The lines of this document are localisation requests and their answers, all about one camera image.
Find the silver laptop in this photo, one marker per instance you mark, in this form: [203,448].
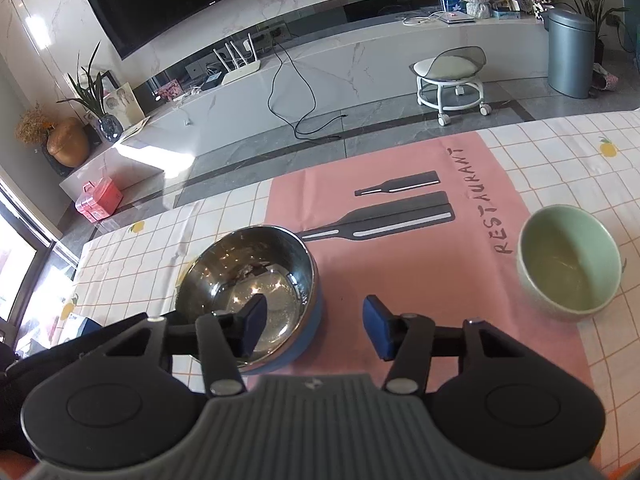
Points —
[457,16]

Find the pink slipper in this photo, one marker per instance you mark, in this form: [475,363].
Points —
[605,77]

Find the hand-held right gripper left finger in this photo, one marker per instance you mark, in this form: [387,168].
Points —
[256,321]

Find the potted green plant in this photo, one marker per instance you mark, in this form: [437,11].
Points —
[599,47]

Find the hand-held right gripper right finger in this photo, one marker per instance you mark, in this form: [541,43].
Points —
[375,321]

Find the pink photo card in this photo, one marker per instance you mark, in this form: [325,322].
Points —
[168,91]

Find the green ceramic bowl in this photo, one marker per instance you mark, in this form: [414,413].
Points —
[570,265]

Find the blue tissue box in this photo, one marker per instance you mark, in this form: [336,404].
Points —
[506,14]

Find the plant in glass vase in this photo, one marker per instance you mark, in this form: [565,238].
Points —
[111,127]

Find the pink placemat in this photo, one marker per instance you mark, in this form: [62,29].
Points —
[425,270]

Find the blue steel bowl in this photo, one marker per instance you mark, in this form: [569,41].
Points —
[230,265]

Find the white rolling stool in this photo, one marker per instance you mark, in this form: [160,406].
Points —
[445,66]

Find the wall power outlets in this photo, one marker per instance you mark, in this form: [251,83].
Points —
[274,32]

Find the white framed picture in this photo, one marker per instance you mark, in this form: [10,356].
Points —
[125,105]

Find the paper booklet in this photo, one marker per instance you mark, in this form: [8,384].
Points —
[135,127]

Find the small dark box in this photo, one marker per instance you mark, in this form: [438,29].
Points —
[212,78]

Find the brown round vase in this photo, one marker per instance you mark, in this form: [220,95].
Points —
[67,145]

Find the white marble TV cabinet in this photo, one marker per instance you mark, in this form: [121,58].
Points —
[380,60]

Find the dried flowers in dark vase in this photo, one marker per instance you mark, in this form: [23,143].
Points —
[32,127]

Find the grey trash can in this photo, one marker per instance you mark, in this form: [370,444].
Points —
[570,55]

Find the white and blue box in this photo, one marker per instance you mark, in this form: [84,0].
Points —
[75,322]

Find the pink storage box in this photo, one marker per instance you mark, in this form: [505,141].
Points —
[102,197]

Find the white router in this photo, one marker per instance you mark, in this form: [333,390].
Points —
[240,72]

